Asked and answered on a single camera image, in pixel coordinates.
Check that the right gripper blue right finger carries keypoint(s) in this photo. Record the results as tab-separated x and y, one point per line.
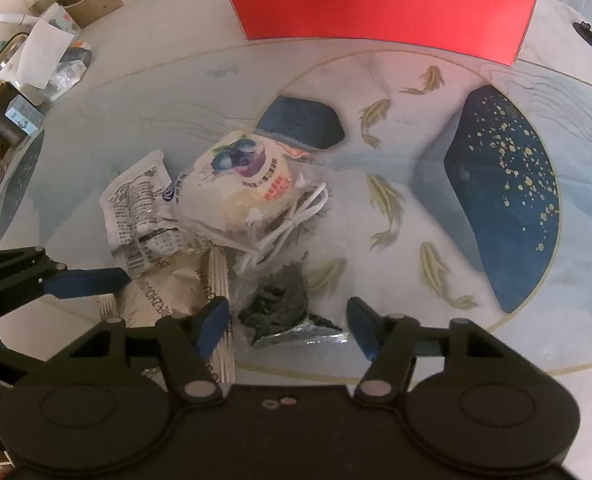
369	329

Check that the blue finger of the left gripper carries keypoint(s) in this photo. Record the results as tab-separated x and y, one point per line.
70	284

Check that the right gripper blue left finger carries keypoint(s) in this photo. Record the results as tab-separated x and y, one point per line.
206	328

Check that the brown foil wrapper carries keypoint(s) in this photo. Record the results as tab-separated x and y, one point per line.
180	284

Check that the dark dried seaweed packet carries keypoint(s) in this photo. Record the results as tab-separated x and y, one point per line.
290	304

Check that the white printed snack wrapper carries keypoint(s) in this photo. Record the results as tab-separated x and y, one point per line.
139	223

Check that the blueberry bread package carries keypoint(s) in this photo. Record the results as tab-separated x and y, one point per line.
236	189

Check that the small blue carton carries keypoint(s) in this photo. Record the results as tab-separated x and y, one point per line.
24	115

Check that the clear plastic bag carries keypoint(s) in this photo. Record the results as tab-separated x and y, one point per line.
69	71

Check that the white paper sheet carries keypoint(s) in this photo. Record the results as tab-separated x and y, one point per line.
37	59

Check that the white patterned cup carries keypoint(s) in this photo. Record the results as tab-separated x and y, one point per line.
57	16

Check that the red cardboard box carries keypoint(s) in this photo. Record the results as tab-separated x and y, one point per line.
489	29

